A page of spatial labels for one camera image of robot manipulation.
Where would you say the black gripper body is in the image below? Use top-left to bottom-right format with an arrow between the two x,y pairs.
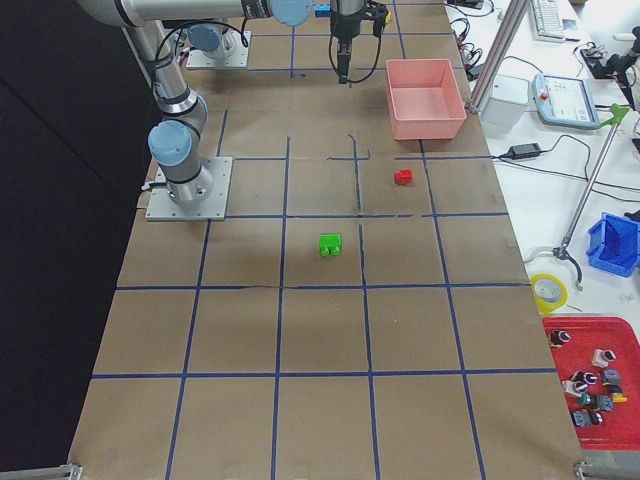
330,0 -> 362,40

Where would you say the blue toy block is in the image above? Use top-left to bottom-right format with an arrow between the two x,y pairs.
314,4 -> 331,18

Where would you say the red toy block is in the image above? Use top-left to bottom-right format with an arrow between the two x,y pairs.
393,169 -> 414,186

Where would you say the green toy block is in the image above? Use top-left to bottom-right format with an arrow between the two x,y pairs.
318,233 -> 342,257

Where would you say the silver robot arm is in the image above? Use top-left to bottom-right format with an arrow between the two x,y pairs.
188,23 -> 237,60
79,1 -> 312,207

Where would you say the pink plastic box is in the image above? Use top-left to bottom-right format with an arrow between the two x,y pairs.
386,59 -> 467,141

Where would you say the white square box device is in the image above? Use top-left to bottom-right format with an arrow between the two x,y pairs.
481,74 -> 530,134

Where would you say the white keyboard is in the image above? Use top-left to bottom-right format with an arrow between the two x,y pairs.
529,0 -> 565,42

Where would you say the black power adapter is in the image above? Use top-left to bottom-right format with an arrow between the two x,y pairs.
506,143 -> 543,160

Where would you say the teach pendant tablet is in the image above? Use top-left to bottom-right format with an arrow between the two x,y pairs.
531,73 -> 600,130

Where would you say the long reacher grabber tool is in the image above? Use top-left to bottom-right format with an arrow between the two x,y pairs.
524,104 -> 630,292

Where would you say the yellow tape roll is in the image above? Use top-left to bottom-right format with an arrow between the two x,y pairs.
531,273 -> 568,315

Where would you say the blue storage bin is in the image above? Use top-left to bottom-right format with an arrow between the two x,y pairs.
586,212 -> 639,278

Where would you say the red parts tray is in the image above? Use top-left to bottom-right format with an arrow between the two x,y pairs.
543,316 -> 639,451

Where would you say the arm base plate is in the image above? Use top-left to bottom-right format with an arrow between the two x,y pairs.
186,30 -> 249,70
145,157 -> 234,221

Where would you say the aluminium frame post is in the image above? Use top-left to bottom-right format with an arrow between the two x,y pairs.
466,0 -> 528,113

